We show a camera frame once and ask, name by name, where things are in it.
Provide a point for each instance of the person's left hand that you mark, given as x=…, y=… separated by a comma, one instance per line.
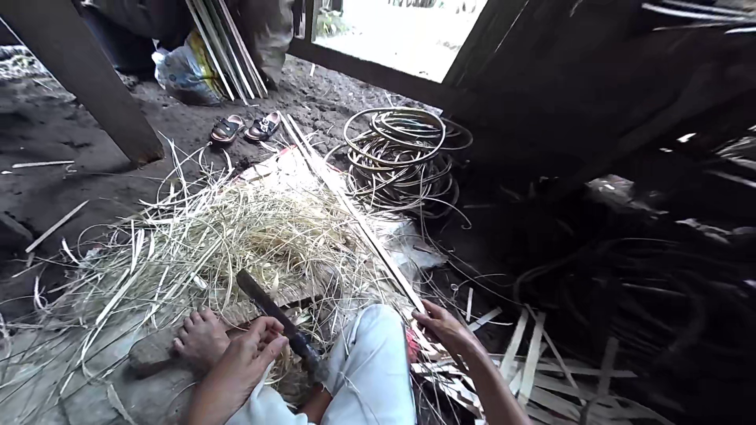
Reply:
x=245, y=355

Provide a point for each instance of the person's right hand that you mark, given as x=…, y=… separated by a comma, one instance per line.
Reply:
x=452, y=332

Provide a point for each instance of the person's left thumb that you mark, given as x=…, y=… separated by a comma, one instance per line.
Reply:
x=271, y=352

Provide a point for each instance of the person's right fingers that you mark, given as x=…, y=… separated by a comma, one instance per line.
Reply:
x=435, y=307

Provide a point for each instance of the person's right thumb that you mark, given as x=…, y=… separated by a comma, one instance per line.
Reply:
x=422, y=320

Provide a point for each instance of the person's left fingers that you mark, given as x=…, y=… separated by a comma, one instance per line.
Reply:
x=263, y=327

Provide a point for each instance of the long pale bamboo strip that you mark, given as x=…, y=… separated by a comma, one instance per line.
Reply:
x=366, y=231
x=314, y=159

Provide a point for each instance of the person's left forearm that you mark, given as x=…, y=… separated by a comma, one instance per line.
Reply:
x=211, y=405

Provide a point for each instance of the dark long knife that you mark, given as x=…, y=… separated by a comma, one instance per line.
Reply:
x=273, y=310

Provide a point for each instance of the red cloth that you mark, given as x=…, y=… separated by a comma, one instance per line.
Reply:
x=411, y=346

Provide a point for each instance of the person's legs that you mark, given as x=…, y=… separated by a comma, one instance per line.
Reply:
x=377, y=372

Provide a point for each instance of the pile of bamboo shavings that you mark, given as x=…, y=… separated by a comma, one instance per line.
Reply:
x=260, y=230

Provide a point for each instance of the wooden block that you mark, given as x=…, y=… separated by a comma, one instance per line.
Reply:
x=160, y=349

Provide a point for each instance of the pile of flat bamboo pieces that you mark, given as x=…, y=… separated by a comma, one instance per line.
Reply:
x=546, y=378

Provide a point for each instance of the pale plastic ground sheet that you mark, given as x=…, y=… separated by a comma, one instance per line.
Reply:
x=136, y=389

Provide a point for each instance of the coiled bundle of bamboo strips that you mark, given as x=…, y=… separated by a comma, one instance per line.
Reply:
x=401, y=162

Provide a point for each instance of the black sandal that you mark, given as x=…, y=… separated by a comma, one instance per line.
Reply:
x=225, y=129
x=263, y=127

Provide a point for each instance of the crumpled pale plastic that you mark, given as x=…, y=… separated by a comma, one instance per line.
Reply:
x=614, y=187

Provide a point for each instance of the loose flat bamboo piece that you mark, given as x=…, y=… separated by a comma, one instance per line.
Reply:
x=57, y=226

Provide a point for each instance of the plastic bag with yellow print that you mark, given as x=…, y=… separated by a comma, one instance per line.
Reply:
x=186, y=74

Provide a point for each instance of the loose short bamboo stick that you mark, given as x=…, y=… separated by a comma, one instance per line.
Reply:
x=42, y=164

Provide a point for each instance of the upright bundle of bamboo slats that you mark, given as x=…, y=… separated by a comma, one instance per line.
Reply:
x=229, y=53

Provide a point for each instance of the grey-brown sack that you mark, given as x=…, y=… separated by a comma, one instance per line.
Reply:
x=274, y=35

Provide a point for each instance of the large dark container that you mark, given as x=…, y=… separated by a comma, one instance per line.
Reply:
x=127, y=35

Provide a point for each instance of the bundle of thin pale sticks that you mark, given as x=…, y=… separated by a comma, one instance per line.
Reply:
x=697, y=12

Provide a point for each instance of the wooden door frame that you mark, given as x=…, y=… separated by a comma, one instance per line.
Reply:
x=378, y=71

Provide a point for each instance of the wooden post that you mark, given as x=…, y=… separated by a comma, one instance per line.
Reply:
x=88, y=77

